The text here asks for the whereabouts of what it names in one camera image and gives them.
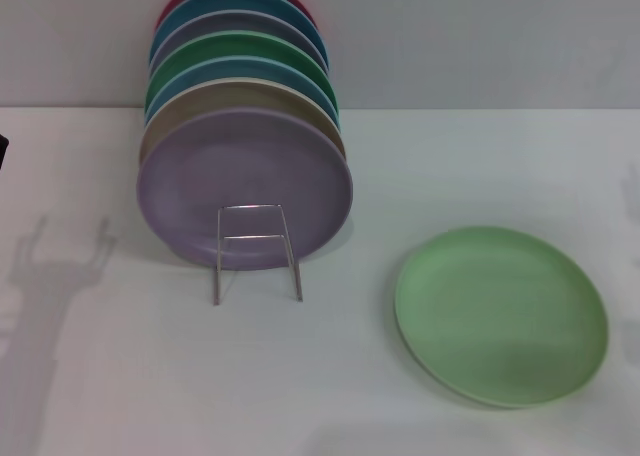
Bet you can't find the light green plate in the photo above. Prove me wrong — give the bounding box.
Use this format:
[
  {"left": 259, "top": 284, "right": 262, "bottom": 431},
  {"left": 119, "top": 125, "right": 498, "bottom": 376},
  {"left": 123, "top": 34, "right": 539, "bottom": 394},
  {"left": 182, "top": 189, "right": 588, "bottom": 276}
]
[{"left": 393, "top": 224, "right": 610, "bottom": 408}]

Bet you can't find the dark green plate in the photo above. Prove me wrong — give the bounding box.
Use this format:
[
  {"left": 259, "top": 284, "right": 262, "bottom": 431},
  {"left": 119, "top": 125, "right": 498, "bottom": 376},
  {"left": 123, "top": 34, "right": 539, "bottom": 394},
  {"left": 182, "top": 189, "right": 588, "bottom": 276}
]
[{"left": 144, "top": 29, "right": 337, "bottom": 112}]

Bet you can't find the light blue plate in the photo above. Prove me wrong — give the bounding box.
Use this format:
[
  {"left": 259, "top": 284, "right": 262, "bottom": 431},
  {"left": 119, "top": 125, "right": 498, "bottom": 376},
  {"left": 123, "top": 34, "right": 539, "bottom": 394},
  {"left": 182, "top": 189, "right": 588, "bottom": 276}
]
[{"left": 143, "top": 55, "right": 341, "bottom": 127}]

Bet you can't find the teal blue plate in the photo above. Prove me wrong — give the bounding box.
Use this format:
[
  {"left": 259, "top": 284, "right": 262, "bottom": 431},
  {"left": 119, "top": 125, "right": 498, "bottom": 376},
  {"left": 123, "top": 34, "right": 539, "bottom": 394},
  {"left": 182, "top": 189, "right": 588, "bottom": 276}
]
[{"left": 148, "top": 0, "right": 329, "bottom": 72}]

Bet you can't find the lavender purple plate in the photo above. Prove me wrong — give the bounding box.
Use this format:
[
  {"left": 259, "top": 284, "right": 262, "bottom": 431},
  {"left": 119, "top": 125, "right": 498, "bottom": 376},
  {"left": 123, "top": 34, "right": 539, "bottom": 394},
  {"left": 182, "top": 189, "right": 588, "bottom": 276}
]
[{"left": 135, "top": 106, "right": 355, "bottom": 271}]

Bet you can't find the metal wire plate rack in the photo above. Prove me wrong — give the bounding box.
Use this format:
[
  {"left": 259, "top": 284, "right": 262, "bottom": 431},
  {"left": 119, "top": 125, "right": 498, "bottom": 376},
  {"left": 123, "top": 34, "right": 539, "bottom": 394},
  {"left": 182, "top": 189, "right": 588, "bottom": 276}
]
[{"left": 213, "top": 203, "right": 305, "bottom": 306}]

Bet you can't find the beige plate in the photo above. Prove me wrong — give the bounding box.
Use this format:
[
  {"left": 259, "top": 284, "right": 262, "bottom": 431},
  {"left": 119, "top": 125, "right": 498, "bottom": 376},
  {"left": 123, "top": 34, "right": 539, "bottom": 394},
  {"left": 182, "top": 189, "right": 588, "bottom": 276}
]
[{"left": 138, "top": 77, "right": 347, "bottom": 167}]

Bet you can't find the grey lavender plate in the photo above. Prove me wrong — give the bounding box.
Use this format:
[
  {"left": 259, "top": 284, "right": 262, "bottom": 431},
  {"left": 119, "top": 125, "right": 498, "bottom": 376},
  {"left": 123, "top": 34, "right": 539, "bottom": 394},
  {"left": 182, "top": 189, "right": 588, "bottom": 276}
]
[{"left": 148, "top": 9, "right": 329, "bottom": 73}]

